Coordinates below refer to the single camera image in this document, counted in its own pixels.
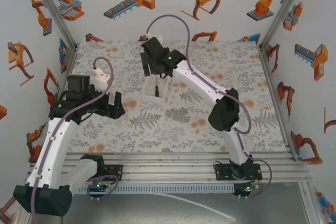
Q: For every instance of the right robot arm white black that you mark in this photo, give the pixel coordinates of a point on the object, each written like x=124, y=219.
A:
x=199, y=82

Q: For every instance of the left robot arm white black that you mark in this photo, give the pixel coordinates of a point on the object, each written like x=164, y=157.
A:
x=52, y=142

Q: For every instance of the small white bin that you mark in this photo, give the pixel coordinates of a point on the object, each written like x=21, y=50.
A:
x=151, y=90

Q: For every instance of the floral patterned table mat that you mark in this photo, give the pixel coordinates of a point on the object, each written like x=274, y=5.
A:
x=162, y=129

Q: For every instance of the circuit board with green light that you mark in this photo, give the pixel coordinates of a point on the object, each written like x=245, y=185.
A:
x=98, y=187
x=246, y=189

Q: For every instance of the thin white tube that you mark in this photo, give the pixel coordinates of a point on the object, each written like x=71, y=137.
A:
x=199, y=203

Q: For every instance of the aluminium side table rail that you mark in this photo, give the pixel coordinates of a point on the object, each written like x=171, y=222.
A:
x=278, y=103
x=70, y=61

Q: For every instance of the aluminium front table rail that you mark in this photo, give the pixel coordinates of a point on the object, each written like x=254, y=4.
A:
x=170, y=163

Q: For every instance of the aluminium frame post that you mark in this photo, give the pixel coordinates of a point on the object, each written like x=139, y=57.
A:
x=283, y=9
x=52, y=9

